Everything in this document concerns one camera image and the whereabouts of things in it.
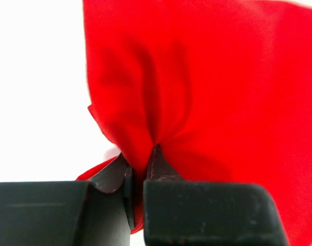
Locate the red t shirt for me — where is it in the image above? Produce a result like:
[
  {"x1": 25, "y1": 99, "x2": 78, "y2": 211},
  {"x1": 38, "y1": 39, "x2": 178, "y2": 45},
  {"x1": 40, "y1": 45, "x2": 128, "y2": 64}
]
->
[{"x1": 83, "y1": 1, "x2": 312, "y2": 245}]

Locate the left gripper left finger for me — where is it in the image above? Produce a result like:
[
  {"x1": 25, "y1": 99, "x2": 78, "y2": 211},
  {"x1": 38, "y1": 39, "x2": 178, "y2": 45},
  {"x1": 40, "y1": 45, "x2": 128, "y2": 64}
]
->
[{"x1": 0, "y1": 155, "x2": 134, "y2": 245}]

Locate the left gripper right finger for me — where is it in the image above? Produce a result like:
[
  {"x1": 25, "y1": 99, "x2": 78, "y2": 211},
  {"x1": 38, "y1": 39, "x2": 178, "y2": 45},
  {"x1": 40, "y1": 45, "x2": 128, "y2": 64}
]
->
[{"x1": 143, "y1": 146, "x2": 288, "y2": 245}]

